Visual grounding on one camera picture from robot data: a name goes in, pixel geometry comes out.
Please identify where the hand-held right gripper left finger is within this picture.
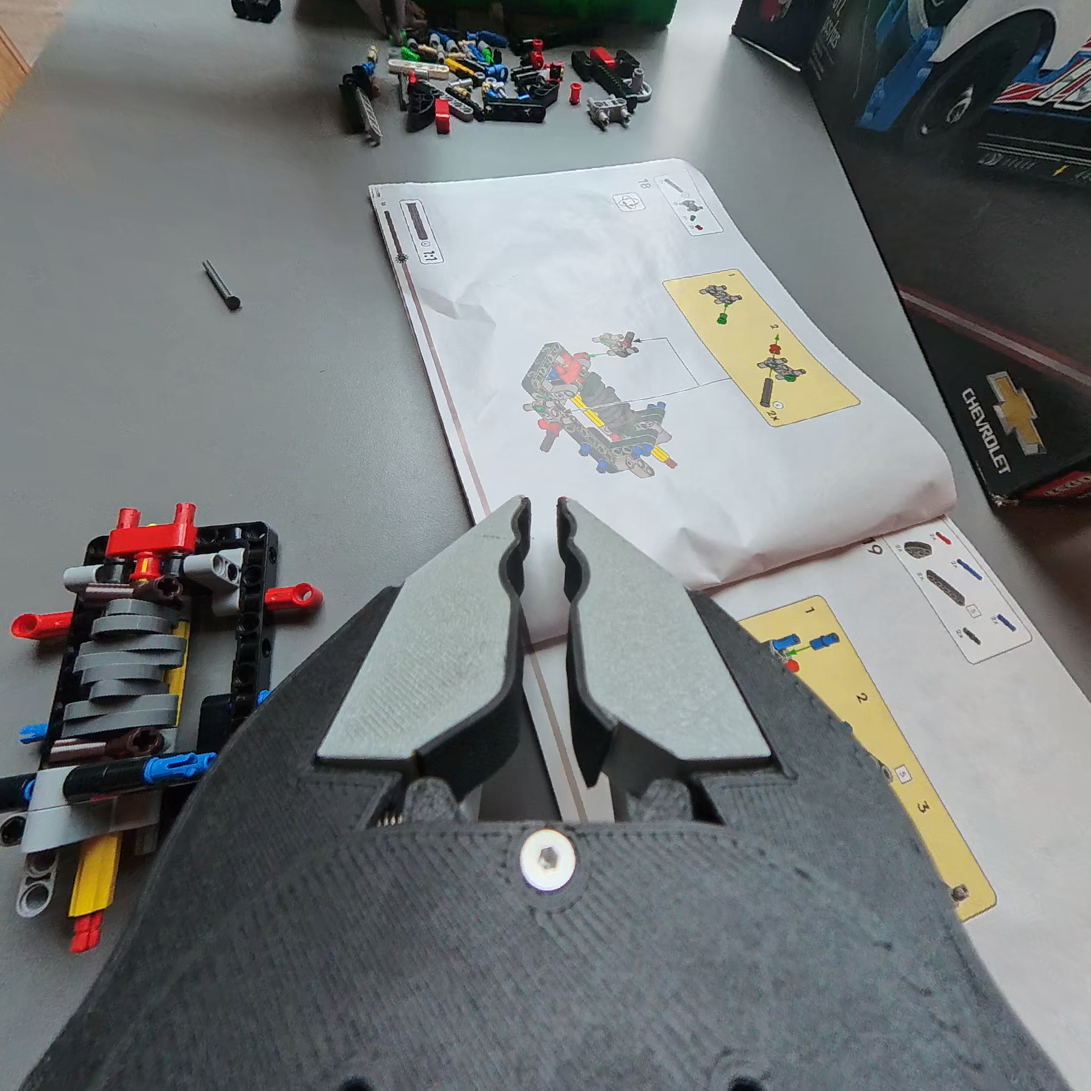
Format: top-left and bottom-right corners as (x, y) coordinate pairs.
(315, 496), (534, 802)

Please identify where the lego instruction booklet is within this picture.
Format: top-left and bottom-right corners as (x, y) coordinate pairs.
(368, 157), (1091, 1091)

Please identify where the pile of lego pieces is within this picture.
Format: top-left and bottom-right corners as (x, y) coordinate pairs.
(232, 0), (653, 146)

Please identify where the black lego box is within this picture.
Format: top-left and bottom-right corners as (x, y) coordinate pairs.
(731, 0), (1091, 510)

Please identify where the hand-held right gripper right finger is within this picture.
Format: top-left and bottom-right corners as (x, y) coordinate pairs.
(556, 498), (775, 789)

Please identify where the black lego frame assembly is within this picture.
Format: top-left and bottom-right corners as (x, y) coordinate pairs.
(0, 503), (327, 956)

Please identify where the green plastic bin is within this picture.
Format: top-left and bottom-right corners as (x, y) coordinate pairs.
(388, 0), (678, 51)

